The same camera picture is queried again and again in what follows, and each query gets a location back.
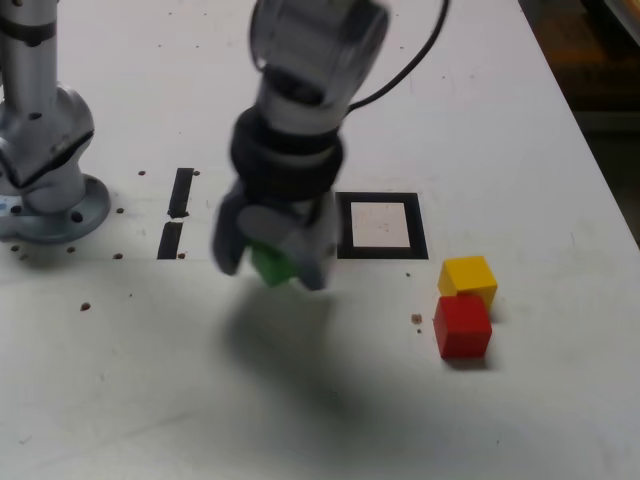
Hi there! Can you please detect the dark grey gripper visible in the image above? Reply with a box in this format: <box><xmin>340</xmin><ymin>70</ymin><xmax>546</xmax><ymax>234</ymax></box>
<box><xmin>212</xmin><ymin>182</ymin><xmax>342</xmax><ymax>293</ymax></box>

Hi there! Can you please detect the green cube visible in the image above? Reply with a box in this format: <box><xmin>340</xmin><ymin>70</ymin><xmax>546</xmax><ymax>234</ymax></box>
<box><xmin>248</xmin><ymin>242</ymin><xmax>301</xmax><ymax>289</ymax></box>

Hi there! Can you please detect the yellow cube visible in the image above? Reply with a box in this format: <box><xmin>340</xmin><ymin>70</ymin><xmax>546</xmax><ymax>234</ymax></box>
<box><xmin>437</xmin><ymin>255</ymin><xmax>499</xmax><ymax>311</ymax></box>

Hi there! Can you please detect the red cube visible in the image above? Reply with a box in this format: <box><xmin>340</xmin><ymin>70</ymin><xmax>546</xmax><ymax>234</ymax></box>
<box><xmin>432</xmin><ymin>294</ymin><xmax>493</xmax><ymax>360</ymax></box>

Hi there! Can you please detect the black tape square outline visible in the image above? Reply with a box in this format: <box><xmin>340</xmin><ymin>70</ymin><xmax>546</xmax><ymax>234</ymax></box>
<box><xmin>335</xmin><ymin>191</ymin><xmax>430</xmax><ymax>261</ymax></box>

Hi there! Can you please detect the black tape strip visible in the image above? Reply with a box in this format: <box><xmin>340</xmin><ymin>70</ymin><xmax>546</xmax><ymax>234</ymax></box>
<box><xmin>156</xmin><ymin>167</ymin><xmax>195</xmax><ymax>261</ymax></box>

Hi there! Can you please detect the grey metal bar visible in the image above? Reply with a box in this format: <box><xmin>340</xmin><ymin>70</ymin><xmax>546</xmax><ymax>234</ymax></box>
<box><xmin>577</xmin><ymin>109</ymin><xmax>640</xmax><ymax>131</ymax></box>

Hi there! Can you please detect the pale panel with dark frame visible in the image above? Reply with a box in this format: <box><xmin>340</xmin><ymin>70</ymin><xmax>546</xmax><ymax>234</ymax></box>
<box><xmin>602</xmin><ymin>0</ymin><xmax>640</xmax><ymax>27</ymax></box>

